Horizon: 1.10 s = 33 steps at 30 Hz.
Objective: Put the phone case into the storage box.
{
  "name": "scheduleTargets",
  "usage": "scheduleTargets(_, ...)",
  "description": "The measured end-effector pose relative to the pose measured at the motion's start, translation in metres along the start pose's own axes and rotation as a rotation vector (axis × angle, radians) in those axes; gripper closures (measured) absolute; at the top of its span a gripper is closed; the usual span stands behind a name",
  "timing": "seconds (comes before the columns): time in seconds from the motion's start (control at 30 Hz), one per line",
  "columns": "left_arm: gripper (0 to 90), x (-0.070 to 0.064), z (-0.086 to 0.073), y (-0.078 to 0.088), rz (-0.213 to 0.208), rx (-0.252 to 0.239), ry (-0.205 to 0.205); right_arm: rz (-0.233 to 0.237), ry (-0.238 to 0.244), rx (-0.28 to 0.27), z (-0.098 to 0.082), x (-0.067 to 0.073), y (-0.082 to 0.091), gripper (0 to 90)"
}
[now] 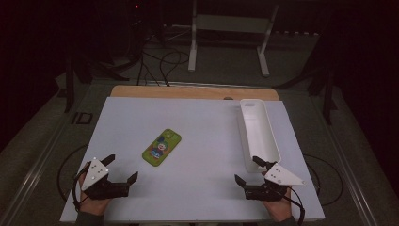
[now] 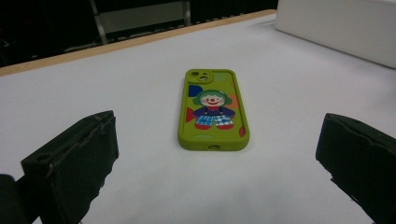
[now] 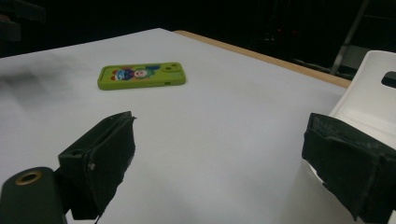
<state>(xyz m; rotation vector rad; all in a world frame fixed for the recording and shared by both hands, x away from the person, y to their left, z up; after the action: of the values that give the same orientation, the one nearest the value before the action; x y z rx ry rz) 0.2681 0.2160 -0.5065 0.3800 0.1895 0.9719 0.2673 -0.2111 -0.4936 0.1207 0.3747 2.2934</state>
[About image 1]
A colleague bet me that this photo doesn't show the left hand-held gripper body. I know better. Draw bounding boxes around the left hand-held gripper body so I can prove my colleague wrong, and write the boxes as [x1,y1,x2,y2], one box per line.
[81,157,131,201]

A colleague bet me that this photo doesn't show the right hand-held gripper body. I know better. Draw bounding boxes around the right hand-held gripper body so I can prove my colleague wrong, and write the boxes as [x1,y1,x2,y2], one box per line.
[244,161,306,202]

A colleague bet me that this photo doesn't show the white oblong plastic tray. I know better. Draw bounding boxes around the white oblong plastic tray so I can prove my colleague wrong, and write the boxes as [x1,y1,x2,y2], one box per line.
[239,98,282,174]

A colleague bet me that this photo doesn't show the green phone with cartoon case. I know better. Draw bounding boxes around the green phone with cartoon case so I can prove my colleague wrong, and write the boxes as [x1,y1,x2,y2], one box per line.
[141,128,183,168]

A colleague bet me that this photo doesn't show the person's left hand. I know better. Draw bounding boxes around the person's left hand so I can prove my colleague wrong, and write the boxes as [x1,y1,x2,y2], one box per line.
[77,171,111,218]

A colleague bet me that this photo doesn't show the person's right hand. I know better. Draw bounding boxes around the person's right hand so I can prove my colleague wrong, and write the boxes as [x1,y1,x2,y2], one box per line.
[261,170,294,223]

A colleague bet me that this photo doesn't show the white table mat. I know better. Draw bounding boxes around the white table mat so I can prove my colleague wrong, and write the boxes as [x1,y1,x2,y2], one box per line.
[58,96,327,223]

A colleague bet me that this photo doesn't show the black tripod stand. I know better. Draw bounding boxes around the black tripod stand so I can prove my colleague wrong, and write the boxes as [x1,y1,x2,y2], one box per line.
[63,53,130,114]
[272,62,339,126]

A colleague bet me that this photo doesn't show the white metal stand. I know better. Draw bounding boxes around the white metal stand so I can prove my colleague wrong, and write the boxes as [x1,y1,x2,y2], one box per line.
[187,0,280,78]

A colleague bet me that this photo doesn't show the left hand-held gripper cable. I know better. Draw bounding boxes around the left hand-held gripper cable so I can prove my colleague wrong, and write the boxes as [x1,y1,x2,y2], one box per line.
[72,165,92,215]

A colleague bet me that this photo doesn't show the hand-held gripper cable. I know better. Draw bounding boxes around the hand-held gripper cable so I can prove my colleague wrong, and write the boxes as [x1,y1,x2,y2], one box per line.
[72,165,92,215]
[285,186,306,226]

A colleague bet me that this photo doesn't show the right hand-held gripper cable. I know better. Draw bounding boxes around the right hand-held gripper cable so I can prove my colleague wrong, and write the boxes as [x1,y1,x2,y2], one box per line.
[285,186,306,226]

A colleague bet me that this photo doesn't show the black looped floor cable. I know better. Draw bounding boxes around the black looped floor cable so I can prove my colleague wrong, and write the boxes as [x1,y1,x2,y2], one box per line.
[56,143,90,202]
[302,153,344,207]

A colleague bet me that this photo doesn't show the black floor cables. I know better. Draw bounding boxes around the black floor cables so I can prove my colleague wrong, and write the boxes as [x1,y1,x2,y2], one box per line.
[135,37,191,88]

